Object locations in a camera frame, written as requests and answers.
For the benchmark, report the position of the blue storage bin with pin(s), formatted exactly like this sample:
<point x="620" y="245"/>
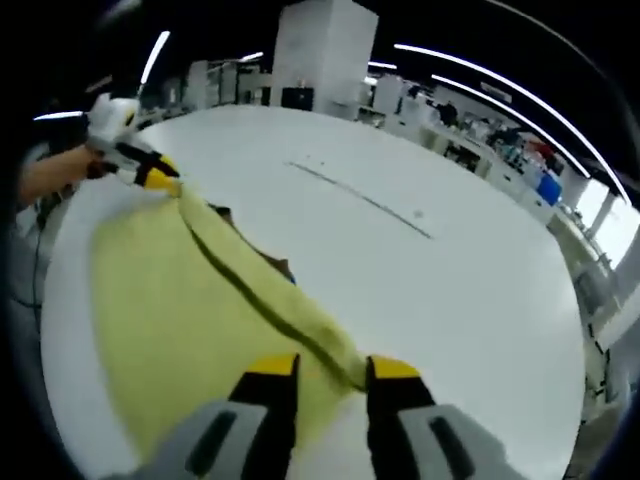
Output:
<point x="550" y="190"/>

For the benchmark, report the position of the person's left hand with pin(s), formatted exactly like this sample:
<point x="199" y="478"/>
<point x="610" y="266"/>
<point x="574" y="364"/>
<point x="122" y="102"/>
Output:
<point x="95" y="165"/>

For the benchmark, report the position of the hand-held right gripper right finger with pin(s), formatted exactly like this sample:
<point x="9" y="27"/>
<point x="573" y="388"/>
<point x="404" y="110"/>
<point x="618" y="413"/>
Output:
<point x="395" y="430"/>

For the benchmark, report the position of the white counter cabinet row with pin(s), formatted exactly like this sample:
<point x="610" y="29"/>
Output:
<point x="480" y="155"/>

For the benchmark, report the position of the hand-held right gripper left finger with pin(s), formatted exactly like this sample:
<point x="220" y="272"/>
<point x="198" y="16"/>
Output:
<point x="265" y="430"/>

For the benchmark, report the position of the white square pillar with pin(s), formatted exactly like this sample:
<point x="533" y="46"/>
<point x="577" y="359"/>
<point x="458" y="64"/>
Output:
<point x="325" y="50"/>

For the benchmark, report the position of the tall white cabinet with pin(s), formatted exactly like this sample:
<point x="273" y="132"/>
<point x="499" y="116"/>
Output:
<point x="388" y="95"/>

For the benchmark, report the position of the yellow garment grey blue sleeves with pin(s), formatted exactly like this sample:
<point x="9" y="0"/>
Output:
<point x="165" y="310"/>

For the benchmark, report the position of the short ceiling light strip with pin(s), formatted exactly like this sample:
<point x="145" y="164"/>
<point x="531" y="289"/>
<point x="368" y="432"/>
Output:
<point x="515" y="114"/>

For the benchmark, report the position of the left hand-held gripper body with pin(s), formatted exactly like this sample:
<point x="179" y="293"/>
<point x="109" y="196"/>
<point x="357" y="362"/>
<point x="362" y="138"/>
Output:
<point x="110" y="120"/>

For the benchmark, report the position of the side ceiling light strip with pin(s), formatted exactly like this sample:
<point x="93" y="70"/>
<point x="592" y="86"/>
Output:
<point x="155" y="57"/>

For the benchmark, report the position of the long ceiling light strip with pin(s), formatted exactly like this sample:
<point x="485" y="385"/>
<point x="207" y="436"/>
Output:
<point x="500" y="82"/>

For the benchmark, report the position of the black panel by pillar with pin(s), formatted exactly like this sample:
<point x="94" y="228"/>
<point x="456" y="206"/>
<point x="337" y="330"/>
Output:
<point x="297" y="97"/>

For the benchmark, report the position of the ceiling air vent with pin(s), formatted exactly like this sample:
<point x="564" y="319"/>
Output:
<point x="496" y="92"/>

